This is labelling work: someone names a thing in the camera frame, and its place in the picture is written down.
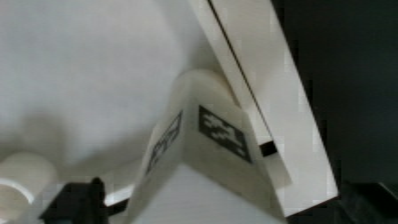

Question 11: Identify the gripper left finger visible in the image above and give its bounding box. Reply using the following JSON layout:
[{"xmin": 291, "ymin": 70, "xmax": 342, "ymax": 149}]
[{"xmin": 38, "ymin": 178, "xmax": 108, "ymax": 224}]

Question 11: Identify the white square table top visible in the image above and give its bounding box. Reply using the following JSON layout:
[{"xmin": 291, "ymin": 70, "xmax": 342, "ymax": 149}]
[{"xmin": 0, "ymin": 0, "xmax": 337, "ymax": 224}]

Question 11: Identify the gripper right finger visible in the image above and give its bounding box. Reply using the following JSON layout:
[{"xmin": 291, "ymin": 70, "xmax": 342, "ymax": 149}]
[{"xmin": 339, "ymin": 182, "xmax": 398, "ymax": 224}]

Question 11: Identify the white table leg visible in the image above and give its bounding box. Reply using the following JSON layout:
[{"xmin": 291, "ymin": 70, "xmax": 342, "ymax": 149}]
[{"xmin": 122, "ymin": 70, "xmax": 287, "ymax": 224}]

